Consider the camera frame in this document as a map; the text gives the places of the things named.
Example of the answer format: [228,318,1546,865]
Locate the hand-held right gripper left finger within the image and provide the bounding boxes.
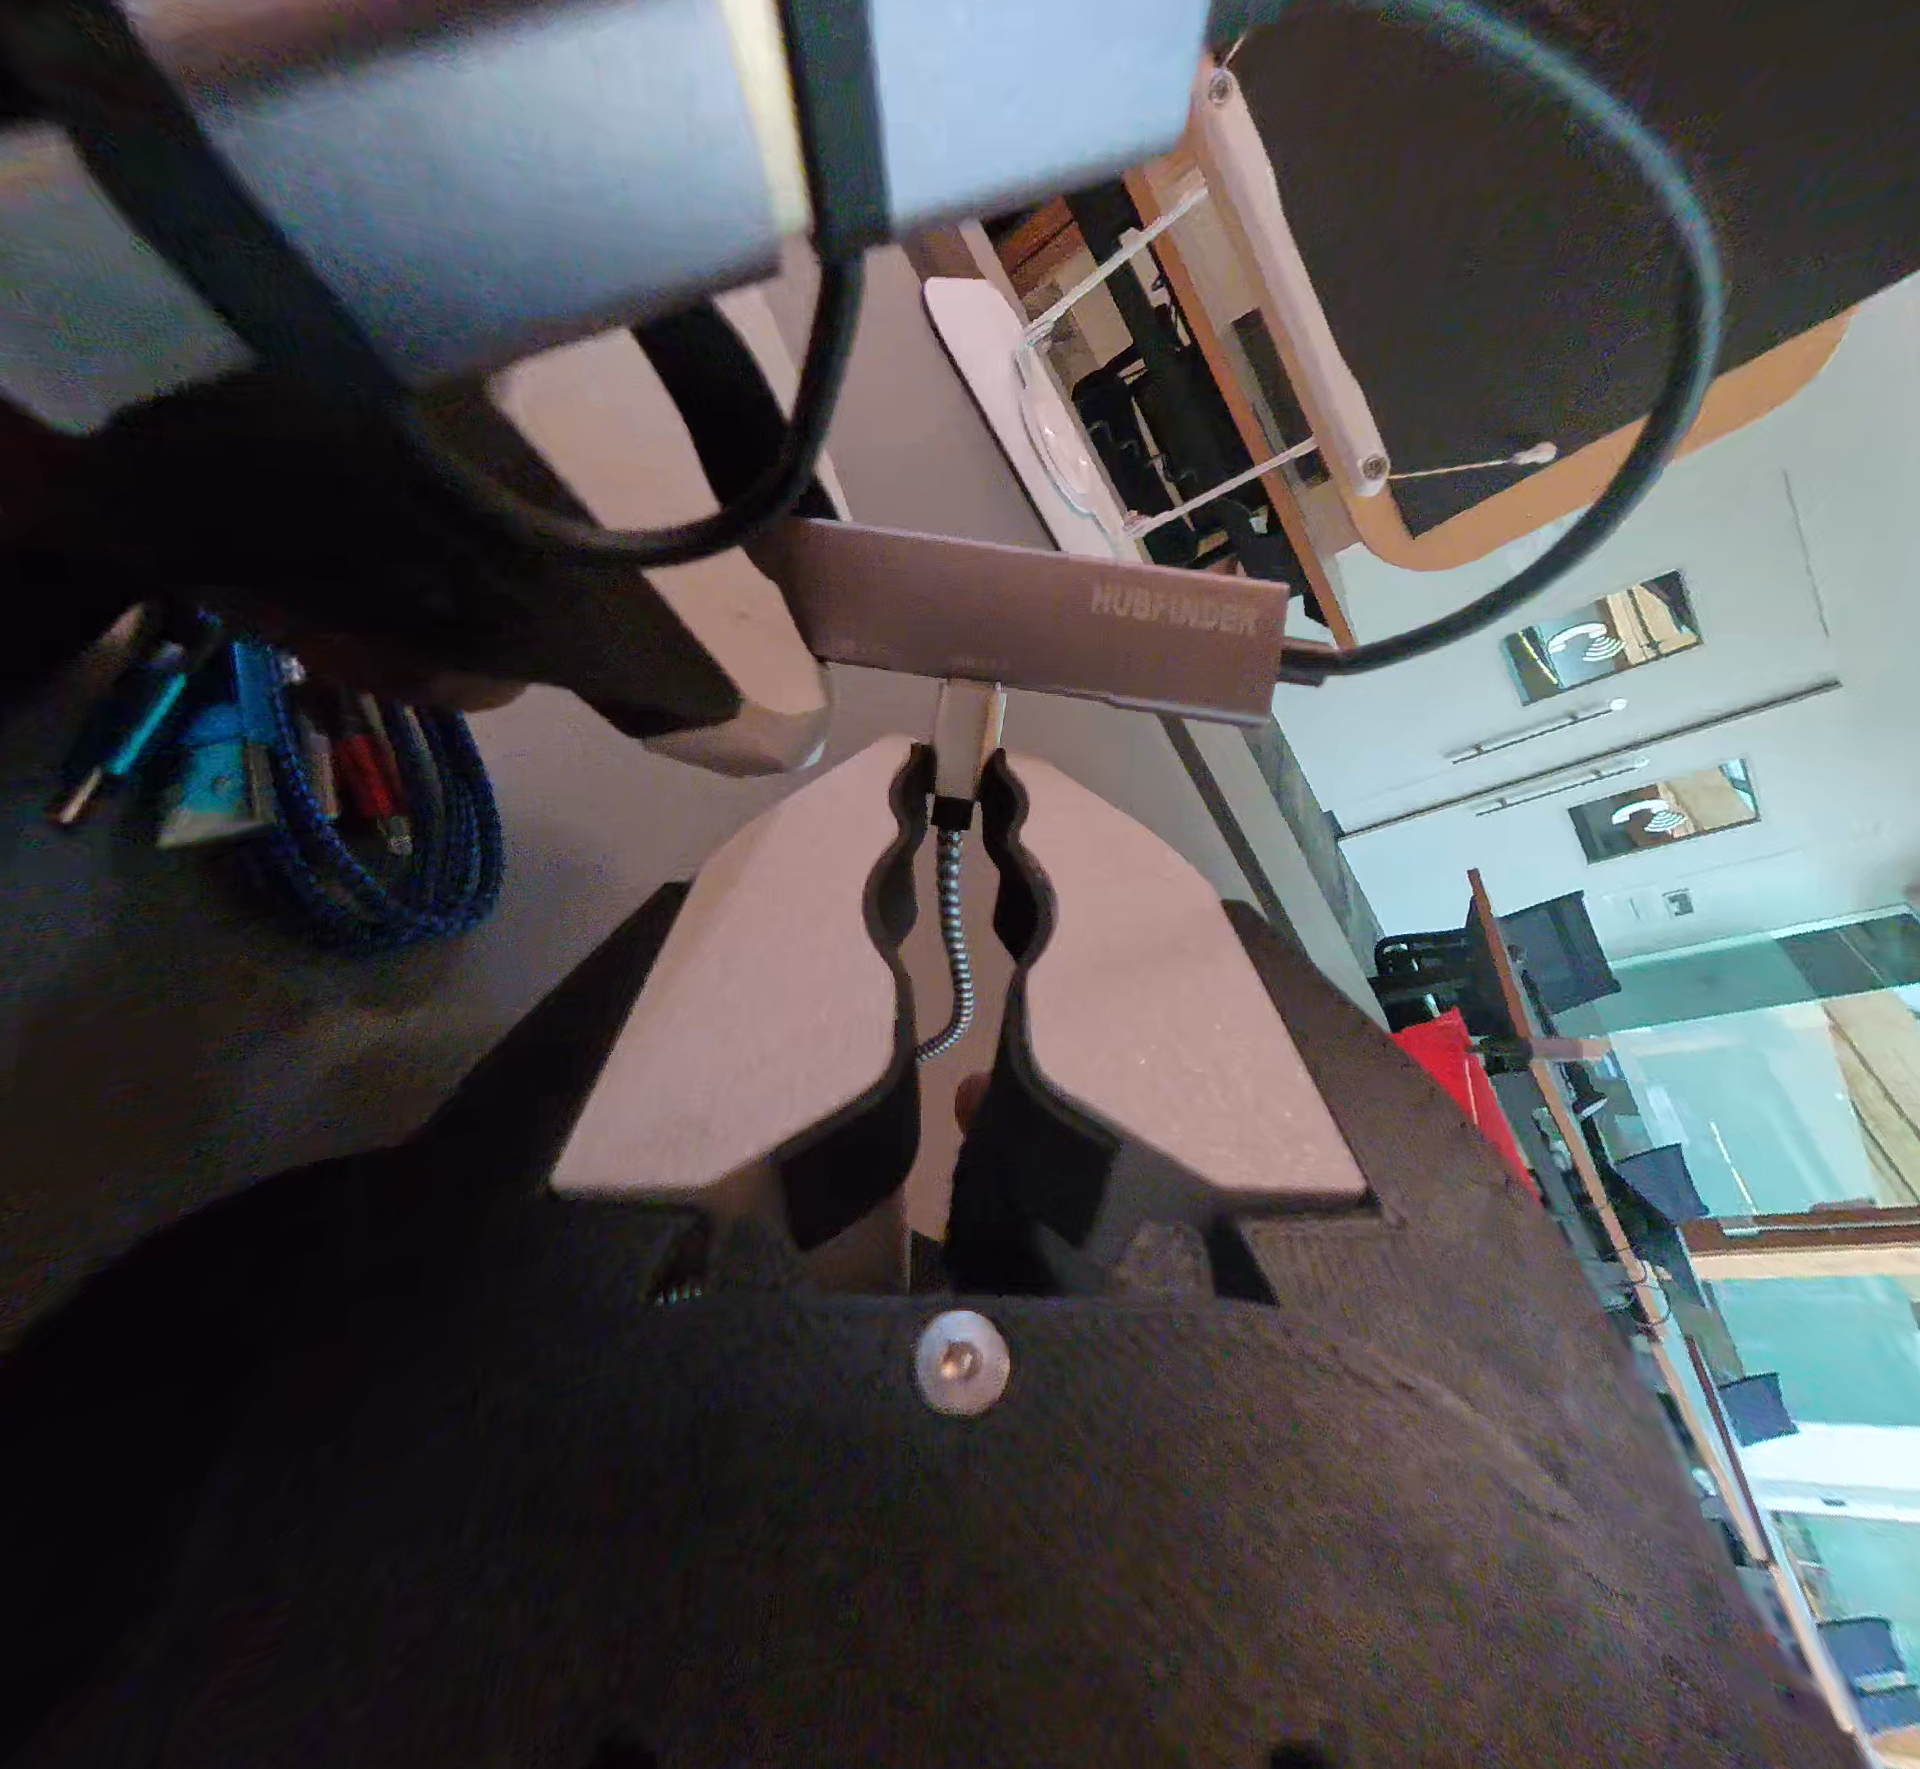
[548,736,924,1251]

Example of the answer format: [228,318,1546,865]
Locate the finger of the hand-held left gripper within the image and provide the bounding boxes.
[495,289,845,782]

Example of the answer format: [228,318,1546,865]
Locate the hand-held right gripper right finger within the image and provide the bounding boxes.
[948,746,1376,1296]

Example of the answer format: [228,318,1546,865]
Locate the red plastic bin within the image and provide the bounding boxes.
[1387,1020,1538,1200]

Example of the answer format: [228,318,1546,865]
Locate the silver braided usb-c cable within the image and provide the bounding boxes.
[912,678,1011,1065]

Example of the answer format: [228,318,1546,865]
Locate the grey usb hub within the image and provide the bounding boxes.
[749,516,1294,729]

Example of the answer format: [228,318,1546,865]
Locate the black hub cable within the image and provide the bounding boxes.
[1209,0,1730,686]

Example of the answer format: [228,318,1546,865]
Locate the black office chair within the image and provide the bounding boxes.
[1500,889,1618,1027]

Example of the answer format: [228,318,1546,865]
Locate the white board stand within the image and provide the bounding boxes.
[922,51,1394,568]

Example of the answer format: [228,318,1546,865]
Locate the long wooden office desk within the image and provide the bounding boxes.
[1462,869,1803,1576]

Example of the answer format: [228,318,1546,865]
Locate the white door with window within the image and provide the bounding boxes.
[1344,711,1920,902]
[1321,466,1848,736]

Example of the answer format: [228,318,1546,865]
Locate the black board with wooden rim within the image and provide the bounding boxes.
[1199,0,1920,574]

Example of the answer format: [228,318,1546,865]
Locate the blue braided cable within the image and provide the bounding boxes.
[225,665,507,960]

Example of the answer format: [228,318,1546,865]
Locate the red braided cable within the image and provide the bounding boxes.
[322,696,418,859]

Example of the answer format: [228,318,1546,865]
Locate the teal usb cable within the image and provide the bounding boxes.
[51,615,228,829]

